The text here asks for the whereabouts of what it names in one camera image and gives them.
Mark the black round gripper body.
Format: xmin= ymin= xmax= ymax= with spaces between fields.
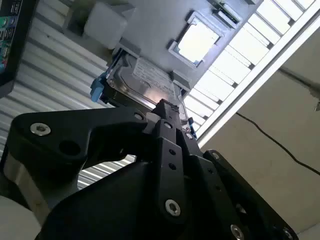
xmin=37 ymin=154 xmax=260 ymax=240

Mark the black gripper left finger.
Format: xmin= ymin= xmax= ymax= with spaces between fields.
xmin=3 ymin=98 xmax=188 ymax=225

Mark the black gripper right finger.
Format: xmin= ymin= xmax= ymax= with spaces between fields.
xmin=175 ymin=109 xmax=299 ymax=240

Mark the hard disk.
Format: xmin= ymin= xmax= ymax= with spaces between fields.
xmin=89 ymin=48 xmax=200 ymax=140

